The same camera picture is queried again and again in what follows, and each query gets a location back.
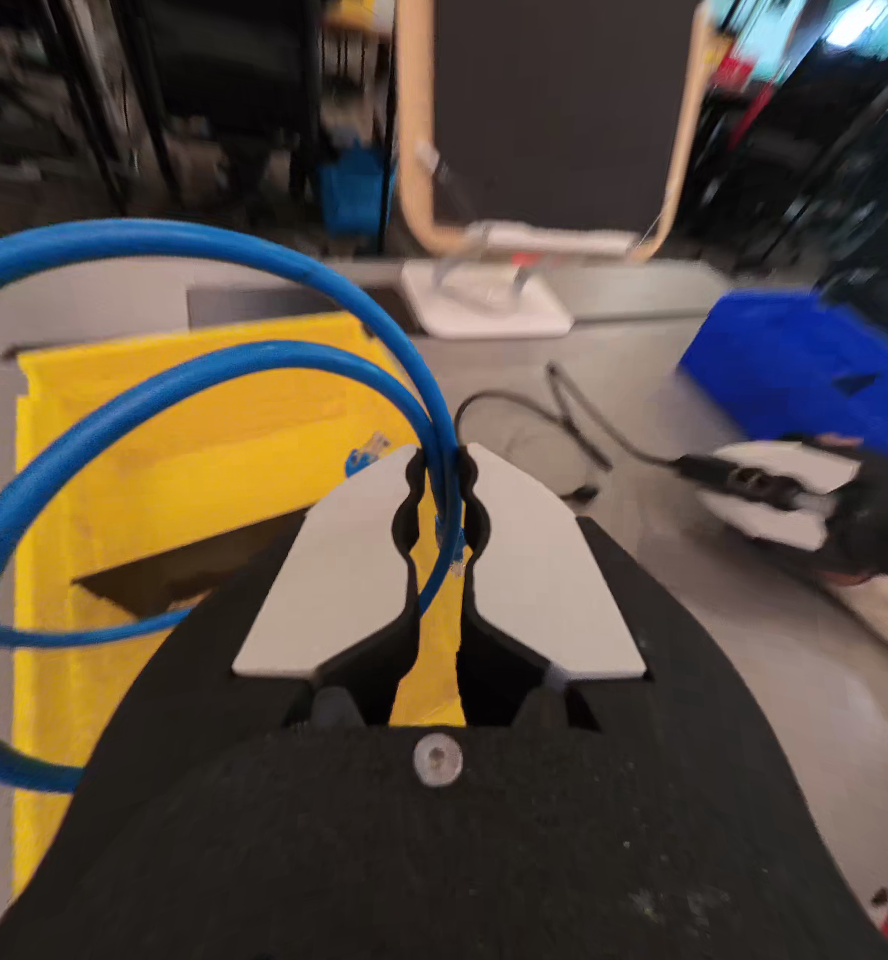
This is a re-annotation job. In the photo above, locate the white stand base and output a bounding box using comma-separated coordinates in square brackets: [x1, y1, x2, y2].
[401, 255, 576, 340]

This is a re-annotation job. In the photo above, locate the grey table board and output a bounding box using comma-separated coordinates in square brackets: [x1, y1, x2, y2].
[397, 0, 715, 265]

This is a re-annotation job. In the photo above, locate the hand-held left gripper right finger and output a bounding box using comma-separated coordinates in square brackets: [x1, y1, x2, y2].
[456, 441, 649, 727]

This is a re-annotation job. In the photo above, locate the black ethernet cable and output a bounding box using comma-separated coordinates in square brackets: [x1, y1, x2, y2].
[451, 360, 688, 505]

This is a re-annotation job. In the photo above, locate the blue ethernet cable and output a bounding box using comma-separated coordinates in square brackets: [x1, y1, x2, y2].
[0, 217, 469, 796]

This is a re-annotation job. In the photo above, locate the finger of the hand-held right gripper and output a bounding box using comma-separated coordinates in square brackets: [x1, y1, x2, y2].
[702, 486, 836, 553]
[712, 440, 862, 493]

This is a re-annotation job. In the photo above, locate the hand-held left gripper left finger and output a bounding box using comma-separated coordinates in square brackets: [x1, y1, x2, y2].
[231, 444, 425, 726]

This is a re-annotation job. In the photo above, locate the blue container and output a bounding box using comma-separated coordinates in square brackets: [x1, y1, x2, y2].
[318, 142, 386, 235]

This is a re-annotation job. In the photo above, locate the yellow plastic bin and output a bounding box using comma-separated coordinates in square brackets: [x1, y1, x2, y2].
[12, 309, 469, 901]

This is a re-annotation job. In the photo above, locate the blue plastic bin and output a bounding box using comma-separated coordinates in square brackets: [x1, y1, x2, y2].
[676, 288, 888, 481]

